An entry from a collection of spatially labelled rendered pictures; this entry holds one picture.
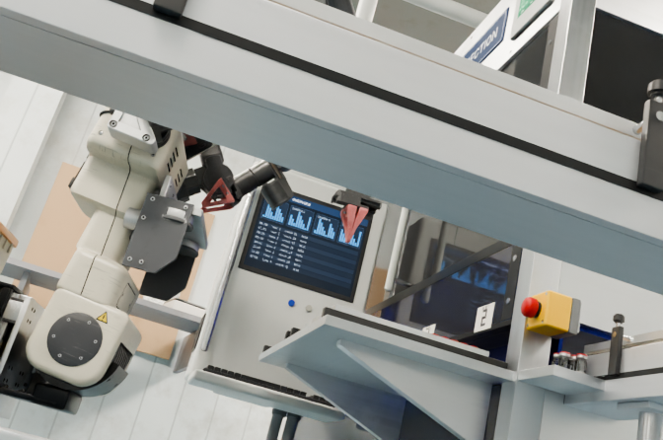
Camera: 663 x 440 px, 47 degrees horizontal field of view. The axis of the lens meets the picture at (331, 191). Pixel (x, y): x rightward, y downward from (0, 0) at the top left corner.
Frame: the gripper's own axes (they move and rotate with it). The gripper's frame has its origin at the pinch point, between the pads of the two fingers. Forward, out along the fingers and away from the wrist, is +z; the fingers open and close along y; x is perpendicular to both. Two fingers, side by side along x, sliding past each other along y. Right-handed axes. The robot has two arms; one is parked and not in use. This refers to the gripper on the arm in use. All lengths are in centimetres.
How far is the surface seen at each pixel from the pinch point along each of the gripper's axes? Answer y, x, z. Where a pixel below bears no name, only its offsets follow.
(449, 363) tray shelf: 23.1, -10.1, 22.3
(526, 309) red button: 33.5, -19.0, 9.9
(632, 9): 56, -11, -74
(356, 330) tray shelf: 2.8, -11.8, 21.1
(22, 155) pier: -139, 300, -89
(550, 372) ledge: 36.6, -25.1, 21.9
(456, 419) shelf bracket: 29.2, -3.0, 31.7
